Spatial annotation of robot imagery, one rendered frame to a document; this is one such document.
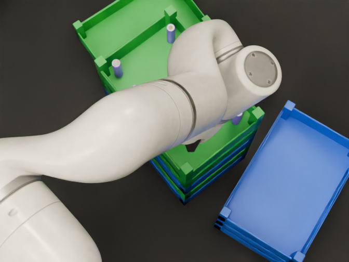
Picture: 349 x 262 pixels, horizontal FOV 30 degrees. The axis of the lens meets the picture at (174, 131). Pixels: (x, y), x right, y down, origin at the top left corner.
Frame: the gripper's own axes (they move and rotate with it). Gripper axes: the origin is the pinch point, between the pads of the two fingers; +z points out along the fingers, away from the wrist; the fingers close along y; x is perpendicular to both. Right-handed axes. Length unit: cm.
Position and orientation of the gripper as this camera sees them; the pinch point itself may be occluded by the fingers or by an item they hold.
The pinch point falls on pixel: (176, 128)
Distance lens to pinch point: 128.0
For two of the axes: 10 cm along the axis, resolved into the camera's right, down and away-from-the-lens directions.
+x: 9.0, -0.1, 4.4
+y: 1.4, 9.6, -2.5
